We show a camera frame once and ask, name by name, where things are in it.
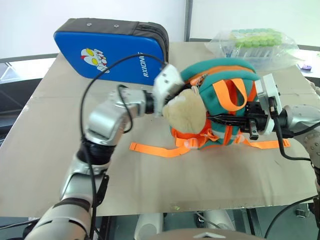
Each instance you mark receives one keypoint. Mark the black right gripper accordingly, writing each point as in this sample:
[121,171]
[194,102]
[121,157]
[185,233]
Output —
[256,113]

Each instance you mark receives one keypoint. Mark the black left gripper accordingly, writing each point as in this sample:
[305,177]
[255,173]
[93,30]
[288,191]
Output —
[175,94]

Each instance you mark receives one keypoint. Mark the orange and teal plush backpack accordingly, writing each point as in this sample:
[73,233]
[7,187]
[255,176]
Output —
[220,82]

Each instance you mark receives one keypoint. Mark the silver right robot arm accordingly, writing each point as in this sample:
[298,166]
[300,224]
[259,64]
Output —
[300,116]

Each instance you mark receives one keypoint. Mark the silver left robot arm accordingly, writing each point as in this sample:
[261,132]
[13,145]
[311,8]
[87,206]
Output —
[105,122]

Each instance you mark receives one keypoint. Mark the blue hard-shell case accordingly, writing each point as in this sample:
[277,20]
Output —
[112,50]

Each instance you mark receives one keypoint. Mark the clear plastic bag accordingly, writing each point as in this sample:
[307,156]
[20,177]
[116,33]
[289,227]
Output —
[275,55]

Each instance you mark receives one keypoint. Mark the green capped tube rack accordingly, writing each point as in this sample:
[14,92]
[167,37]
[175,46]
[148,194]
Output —
[257,37]

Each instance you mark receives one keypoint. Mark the small purple object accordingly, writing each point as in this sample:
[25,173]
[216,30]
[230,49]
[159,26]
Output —
[306,66]

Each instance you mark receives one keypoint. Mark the white rounded robot leg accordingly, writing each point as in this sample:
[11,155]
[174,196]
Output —
[220,220]
[148,226]

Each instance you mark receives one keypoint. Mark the beige rounded robot torso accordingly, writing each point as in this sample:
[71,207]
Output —
[212,235]

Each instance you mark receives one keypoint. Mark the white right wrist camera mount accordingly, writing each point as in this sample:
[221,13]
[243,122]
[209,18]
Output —
[268,85]

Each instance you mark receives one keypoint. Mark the dark window frame post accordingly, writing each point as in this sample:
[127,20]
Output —
[188,20]

